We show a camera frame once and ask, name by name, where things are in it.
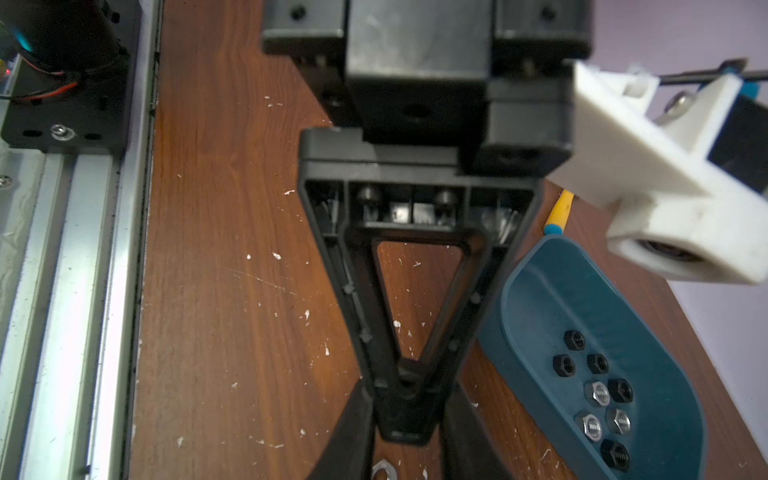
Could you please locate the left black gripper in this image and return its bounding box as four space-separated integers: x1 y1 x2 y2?
261 1 594 177

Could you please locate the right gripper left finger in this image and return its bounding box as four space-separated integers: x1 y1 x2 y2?
306 380 376 480

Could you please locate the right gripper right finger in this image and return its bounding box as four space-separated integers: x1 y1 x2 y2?
439 385 514 480

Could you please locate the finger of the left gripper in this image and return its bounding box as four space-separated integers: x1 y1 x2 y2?
298 128 541 445

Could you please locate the silver nut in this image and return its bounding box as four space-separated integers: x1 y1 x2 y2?
575 411 603 443
370 459 398 480
605 407 632 435
584 380 611 408

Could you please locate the teal plastic storage box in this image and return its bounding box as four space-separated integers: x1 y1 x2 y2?
478 235 707 479

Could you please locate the blue yellow toy rake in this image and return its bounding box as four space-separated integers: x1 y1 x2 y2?
542 189 575 235

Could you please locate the aluminium front rail frame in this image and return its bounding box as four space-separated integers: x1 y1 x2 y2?
1 1 162 479

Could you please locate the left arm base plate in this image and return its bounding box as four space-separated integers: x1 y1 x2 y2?
1 1 142 156

